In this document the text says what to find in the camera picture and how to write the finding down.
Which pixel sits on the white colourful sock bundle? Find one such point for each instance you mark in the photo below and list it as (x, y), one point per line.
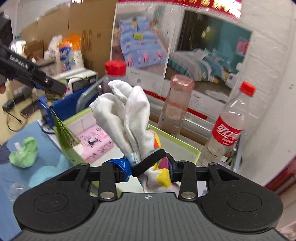
(156, 179)

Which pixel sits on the bedding calendar poster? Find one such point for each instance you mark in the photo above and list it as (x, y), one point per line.
(198, 39)

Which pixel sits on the green cloth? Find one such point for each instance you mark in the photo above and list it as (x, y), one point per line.
(26, 154)

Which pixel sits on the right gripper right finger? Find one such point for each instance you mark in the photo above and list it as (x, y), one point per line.
(185, 173)

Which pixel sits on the white red small carton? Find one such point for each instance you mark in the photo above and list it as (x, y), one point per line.
(77, 79)

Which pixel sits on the brown cardboard sheet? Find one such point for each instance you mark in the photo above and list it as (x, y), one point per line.
(91, 20)

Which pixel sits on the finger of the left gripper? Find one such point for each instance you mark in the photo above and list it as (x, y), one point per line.
(16, 67)

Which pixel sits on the pink glass bottle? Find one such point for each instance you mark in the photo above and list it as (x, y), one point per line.
(176, 104)

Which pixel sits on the pink tissue pack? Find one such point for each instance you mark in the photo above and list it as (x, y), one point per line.
(94, 142)

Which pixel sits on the cola plastic bottle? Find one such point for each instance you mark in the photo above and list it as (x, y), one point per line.
(228, 126)

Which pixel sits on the white towel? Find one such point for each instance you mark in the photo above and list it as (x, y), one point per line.
(122, 113)

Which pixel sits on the red cap clear jar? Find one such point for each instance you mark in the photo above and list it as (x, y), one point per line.
(114, 70)

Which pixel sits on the green cardboard box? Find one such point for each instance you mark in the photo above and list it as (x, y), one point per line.
(127, 128)

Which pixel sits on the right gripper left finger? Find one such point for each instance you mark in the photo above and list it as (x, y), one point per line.
(113, 171)

